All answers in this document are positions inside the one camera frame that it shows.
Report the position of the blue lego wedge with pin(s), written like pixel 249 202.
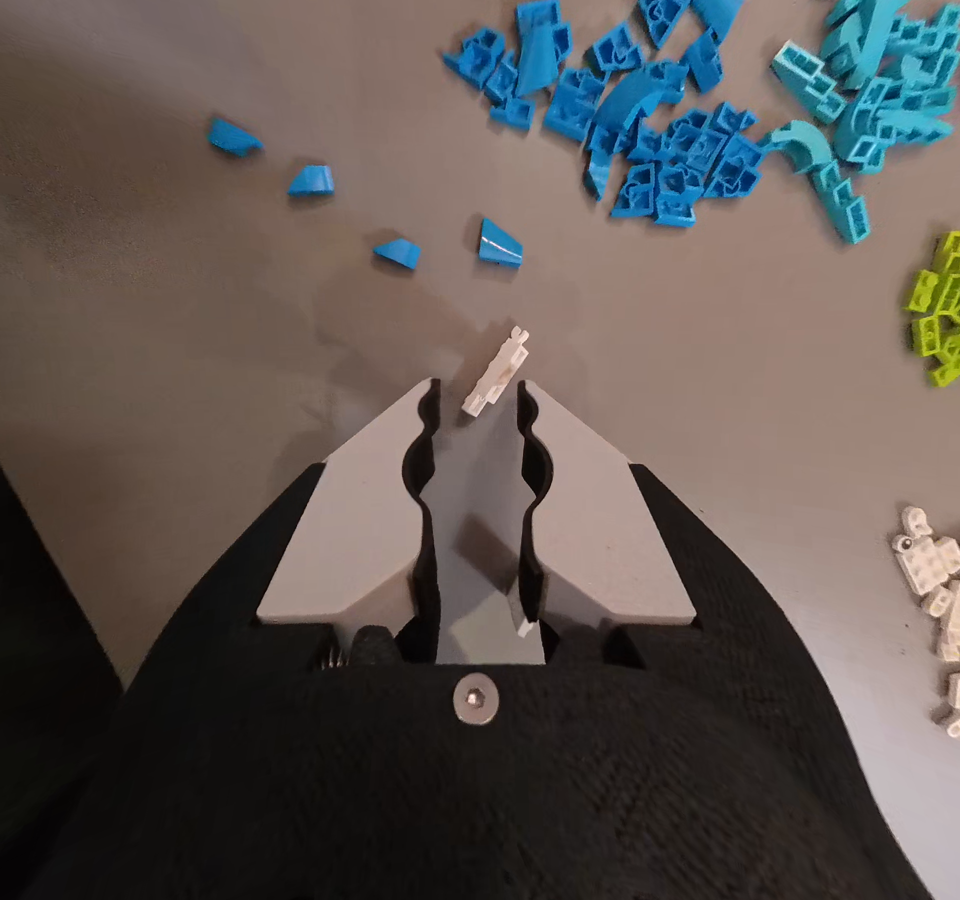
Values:
pixel 399 253
pixel 232 139
pixel 312 181
pixel 499 244

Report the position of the white lego piece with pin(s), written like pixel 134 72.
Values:
pixel 496 371

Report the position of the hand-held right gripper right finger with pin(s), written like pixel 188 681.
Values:
pixel 600 532

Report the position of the pile of turquoise lego bricks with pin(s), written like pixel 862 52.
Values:
pixel 870 37

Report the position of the pile of lime lego bricks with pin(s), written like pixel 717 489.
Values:
pixel 930 292

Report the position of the pile of blue lego bricks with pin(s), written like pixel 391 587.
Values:
pixel 675 150

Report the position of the pile of white lego bricks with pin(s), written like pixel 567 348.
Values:
pixel 924 562

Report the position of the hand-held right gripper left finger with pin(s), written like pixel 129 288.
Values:
pixel 352 532

